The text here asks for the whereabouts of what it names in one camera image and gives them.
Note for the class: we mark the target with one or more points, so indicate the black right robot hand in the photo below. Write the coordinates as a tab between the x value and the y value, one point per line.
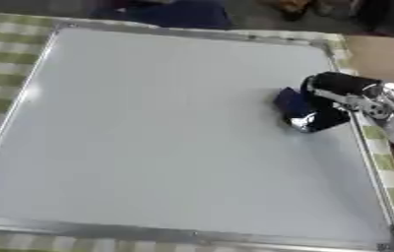
332	86

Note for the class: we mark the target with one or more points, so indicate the white whiteboard with silver frame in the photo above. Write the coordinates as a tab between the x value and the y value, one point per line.
160	131

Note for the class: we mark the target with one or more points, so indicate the person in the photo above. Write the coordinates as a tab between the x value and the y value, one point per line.
172	12

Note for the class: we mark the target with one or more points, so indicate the dark blue whiteboard eraser brush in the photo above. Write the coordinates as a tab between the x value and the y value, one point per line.
290	100

